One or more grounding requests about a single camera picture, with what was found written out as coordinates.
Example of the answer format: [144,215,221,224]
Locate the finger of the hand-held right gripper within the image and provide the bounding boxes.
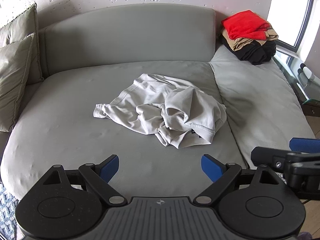
[289,137,320,154]
[251,146,320,178]

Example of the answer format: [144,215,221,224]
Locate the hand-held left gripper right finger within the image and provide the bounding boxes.
[192,154,285,205]

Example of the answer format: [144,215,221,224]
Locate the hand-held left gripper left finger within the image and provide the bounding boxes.
[42,154,128,205]

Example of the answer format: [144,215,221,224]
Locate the light grey t-shirt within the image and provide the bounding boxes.
[93,74,227,150]

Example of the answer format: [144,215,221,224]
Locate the glass side table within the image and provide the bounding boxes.
[272,54,320,117]

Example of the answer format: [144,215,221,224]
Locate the small white device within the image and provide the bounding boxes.
[298,64,316,81]

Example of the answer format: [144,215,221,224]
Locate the grey sofa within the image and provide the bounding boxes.
[0,4,317,202]

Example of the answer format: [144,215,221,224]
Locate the black folded garment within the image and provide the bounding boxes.
[219,35,277,66]

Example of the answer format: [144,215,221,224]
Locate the blue patterned rug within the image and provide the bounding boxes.
[0,182,20,240]

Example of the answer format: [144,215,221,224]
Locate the tan folded garment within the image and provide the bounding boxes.
[220,26,279,52]

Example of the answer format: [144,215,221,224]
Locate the olive throw pillow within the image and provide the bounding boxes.
[0,3,45,85]
[0,33,36,133]

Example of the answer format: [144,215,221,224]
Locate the window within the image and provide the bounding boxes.
[267,0,320,64]

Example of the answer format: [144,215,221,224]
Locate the red folded garment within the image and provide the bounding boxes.
[221,10,272,40]

